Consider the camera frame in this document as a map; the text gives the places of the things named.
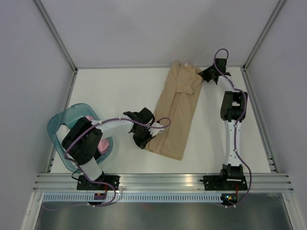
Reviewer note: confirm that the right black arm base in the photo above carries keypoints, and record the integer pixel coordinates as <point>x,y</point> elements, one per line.
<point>230,178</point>

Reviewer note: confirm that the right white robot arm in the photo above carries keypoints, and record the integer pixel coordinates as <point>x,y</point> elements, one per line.
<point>233,110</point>

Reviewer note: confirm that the beige t shirt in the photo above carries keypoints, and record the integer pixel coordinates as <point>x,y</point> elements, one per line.
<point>178,102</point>

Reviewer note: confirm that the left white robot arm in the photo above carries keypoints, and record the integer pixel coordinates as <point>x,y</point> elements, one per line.
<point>87,140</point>

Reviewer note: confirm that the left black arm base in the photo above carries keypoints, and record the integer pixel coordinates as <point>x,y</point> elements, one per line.
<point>104,182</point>

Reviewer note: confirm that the white slotted cable duct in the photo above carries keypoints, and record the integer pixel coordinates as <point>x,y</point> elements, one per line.
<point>133,197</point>

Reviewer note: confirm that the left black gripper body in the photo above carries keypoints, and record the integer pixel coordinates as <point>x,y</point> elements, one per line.
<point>142,136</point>

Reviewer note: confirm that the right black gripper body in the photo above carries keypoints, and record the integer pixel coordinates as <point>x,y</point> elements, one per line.
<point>207,73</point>

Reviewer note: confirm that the pink rolled t shirt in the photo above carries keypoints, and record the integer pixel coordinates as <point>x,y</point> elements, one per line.
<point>103,144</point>

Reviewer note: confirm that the white rolled t shirt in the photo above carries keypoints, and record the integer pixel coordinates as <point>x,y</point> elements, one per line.
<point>62,133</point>

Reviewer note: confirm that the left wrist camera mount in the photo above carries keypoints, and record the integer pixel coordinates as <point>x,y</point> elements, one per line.
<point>156,128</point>

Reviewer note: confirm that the aluminium front rail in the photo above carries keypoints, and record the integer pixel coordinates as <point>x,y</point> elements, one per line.
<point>163,183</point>

